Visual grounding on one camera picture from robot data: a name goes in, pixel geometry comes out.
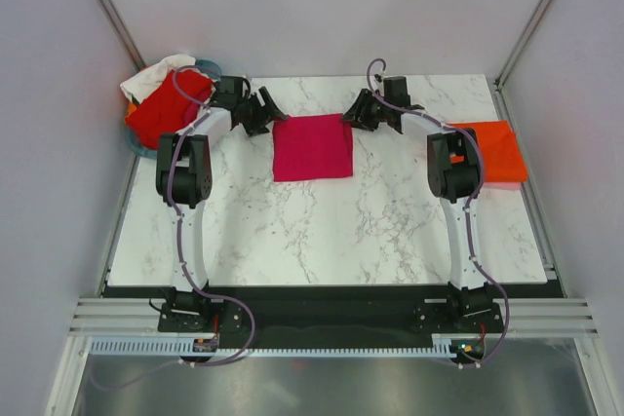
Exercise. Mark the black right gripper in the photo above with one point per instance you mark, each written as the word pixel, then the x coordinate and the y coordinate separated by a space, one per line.
pixel 364 100

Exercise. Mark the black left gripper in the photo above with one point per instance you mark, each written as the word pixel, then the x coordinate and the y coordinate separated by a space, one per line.
pixel 266 115

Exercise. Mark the magenta t shirt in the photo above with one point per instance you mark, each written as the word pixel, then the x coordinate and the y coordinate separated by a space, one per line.
pixel 312 147

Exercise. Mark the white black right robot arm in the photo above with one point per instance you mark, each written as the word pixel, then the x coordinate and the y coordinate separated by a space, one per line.
pixel 455 176

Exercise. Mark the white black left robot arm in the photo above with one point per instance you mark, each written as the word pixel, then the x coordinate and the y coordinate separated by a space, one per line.
pixel 184 180

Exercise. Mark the teal laundry basket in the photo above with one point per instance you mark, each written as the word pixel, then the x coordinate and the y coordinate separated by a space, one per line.
pixel 132 139

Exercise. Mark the red t shirt in basket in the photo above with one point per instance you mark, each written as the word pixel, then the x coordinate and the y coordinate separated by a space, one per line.
pixel 166 110

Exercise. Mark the white black t shirt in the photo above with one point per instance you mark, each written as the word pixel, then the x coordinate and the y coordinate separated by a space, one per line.
pixel 149 79

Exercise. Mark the folded orange t shirt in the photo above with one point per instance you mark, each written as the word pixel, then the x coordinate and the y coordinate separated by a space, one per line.
pixel 503 159

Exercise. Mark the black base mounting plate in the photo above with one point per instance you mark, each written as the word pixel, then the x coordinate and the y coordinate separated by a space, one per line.
pixel 339 316

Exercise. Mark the left aluminium corner post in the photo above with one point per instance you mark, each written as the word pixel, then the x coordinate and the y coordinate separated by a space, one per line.
pixel 122 32

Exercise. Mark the aluminium corner post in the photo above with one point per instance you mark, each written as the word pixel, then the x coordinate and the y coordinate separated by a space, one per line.
pixel 122 32
pixel 535 19

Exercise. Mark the white slotted cable duct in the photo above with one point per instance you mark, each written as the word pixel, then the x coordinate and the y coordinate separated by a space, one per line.
pixel 186 347

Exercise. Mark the right aluminium corner post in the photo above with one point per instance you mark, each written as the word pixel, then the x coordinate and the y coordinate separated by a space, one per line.
pixel 535 19

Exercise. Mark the aluminium frame rail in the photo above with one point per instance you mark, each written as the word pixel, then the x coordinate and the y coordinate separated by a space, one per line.
pixel 530 318

